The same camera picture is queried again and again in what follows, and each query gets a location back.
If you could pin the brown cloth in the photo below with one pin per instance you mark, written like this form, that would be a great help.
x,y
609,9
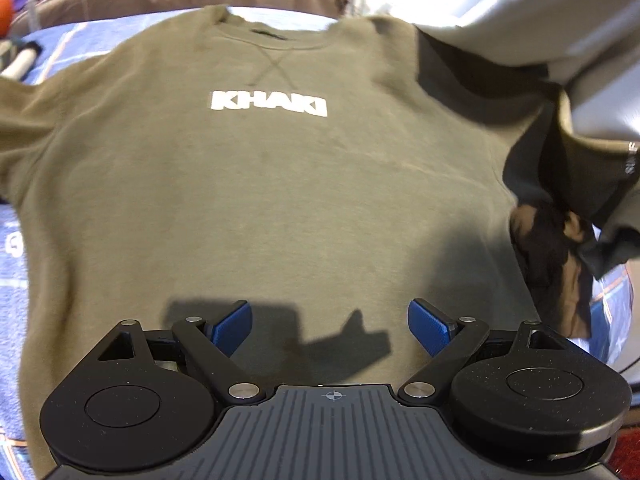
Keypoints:
x,y
550,265

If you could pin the navy cream checkered cloth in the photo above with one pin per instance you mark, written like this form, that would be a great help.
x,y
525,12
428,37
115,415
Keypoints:
x,y
20,60

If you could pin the blue patterned bedsheet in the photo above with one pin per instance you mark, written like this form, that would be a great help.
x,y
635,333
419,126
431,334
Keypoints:
x,y
10,320

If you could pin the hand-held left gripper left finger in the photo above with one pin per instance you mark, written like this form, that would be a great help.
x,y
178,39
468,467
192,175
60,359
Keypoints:
x,y
231,327

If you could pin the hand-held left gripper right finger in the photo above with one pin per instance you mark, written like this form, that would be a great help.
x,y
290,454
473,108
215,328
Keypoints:
x,y
427,327

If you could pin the grey sleeve of person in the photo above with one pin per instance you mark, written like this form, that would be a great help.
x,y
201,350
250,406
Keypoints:
x,y
525,5

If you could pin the olive green sweatshirt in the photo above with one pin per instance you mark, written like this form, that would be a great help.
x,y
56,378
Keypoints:
x,y
250,200

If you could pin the orange cloth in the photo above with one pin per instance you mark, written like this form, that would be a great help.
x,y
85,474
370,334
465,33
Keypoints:
x,y
4,10

